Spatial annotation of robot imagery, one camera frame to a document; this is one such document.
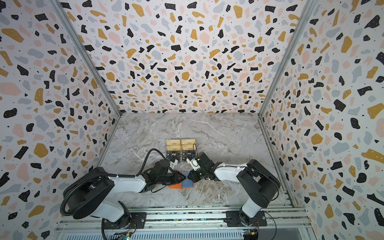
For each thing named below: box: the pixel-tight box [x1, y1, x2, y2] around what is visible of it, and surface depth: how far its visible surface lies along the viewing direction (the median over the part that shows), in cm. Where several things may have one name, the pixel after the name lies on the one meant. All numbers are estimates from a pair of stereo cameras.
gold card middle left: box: [166, 145, 181, 151], surface depth 94 cm
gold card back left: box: [166, 139, 181, 146], surface depth 95 cm
